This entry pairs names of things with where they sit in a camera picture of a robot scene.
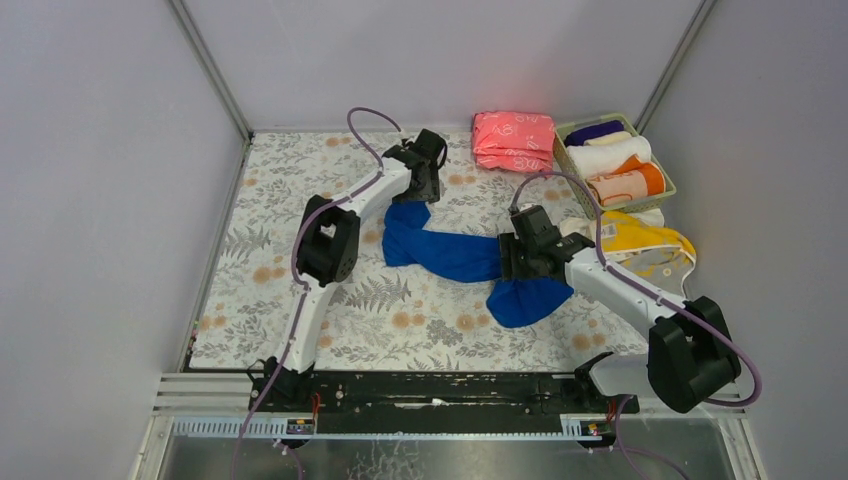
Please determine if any white rolled towel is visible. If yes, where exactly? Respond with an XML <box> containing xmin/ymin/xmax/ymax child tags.
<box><xmin>565</xmin><ymin>136</ymin><xmax>652</xmax><ymax>178</ymax></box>

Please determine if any cream rolled towel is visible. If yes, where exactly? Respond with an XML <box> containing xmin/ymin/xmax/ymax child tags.
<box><xmin>584</xmin><ymin>131</ymin><xmax>633</xmax><ymax>146</ymax></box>

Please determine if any purple rolled towel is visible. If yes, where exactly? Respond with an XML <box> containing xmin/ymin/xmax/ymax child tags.
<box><xmin>564</xmin><ymin>120</ymin><xmax>626</xmax><ymax>146</ymax></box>

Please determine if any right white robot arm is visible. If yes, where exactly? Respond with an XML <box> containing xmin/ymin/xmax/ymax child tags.
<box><xmin>498</xmin><ymin>205</ymin><xmax>742</xmax><ymax>413</ymax></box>

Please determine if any orange cartoon towel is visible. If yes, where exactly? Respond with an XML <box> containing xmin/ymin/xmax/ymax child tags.
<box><xmin>586</xmin><ymin>155</ymin><xmax>667</xmax><ymax>207</ymax></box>

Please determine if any yellow white crumpled towel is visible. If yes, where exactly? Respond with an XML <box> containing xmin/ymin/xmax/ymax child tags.
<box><xmin>559</xmin><ymin>209</ymin><xmax>697</xmax><ymax>296</ymax></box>

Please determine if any floral tablecloth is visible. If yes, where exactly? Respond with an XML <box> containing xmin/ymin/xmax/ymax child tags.
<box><xmin>187</xmin><ymin>133</ymin><xmax>647</xmax><ymax>372</ymax></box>

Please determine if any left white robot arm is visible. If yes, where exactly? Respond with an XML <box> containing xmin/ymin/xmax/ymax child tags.
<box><xmin>249</xmin><ymin>129</ymin><xmax>448</xmax><ymax>411</ymax></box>

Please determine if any green plastic basket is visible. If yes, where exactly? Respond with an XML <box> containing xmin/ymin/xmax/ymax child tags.
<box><xmin>554</xmin><ymin>113</ymin><xmax>676</xmax><ymax>219</ymax></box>

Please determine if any aluminium frame rail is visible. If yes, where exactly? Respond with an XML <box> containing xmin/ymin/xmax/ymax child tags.
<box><xmin>153</xmin><ymin>372</ymin><xmax>748</xmax><ymax>442</ymax></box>

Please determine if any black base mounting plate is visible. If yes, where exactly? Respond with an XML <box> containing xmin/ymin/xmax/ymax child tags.
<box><xmin>248</xmin><ymin>370</ymin><xmax>623</xmax><ymax>435</ymax></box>

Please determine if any pink folded towel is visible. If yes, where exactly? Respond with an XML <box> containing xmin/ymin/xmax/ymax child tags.
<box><xmin>471</xmin><ymin>111</ymin><xmax>556</xmax><ymax>173</ymax></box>

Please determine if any blue towel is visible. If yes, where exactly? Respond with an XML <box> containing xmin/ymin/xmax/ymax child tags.
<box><xmin>382</xmin><ymin>202</ymin><xmax>574</xmax><ymax>328</ymax></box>

